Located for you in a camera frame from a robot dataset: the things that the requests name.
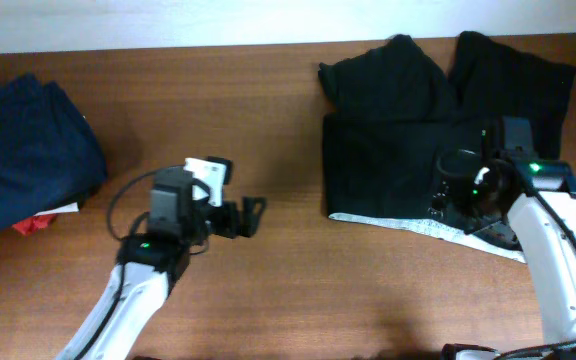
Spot white paper tag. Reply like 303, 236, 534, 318
36, 202, 79, 216

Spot black shorts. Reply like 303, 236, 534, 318
318, 31, 576, 261

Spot red cloth piece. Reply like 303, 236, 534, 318
12, 214, 58, 236

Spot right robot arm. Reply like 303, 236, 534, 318
435, 149, 576, 359

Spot navy blue folded garment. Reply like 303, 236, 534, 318
0, 74, 108, 231

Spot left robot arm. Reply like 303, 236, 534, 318
58, 159, 267, 359

